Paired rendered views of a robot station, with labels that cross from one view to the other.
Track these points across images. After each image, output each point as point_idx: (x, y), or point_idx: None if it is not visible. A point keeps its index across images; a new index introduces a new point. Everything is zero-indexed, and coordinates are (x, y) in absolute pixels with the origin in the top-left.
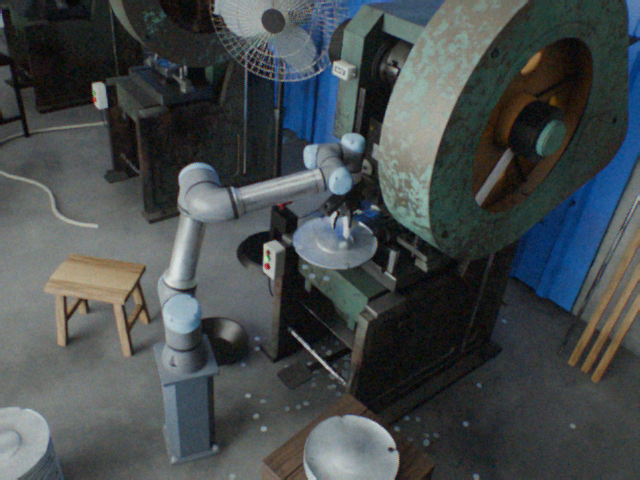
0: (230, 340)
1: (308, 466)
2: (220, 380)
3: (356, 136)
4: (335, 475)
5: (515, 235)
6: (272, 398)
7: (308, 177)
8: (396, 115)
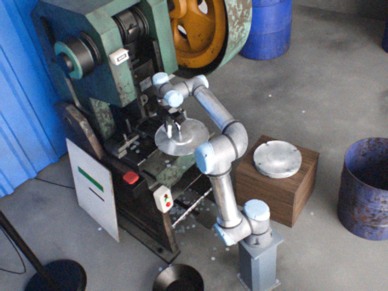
0: (167, 285)
1: (292, 170)
2: (205, 279)
3: (158, 74)
4: (291, 160)
5: None
6: (210, 244)
7: (208, 90)
8: (231, 4)
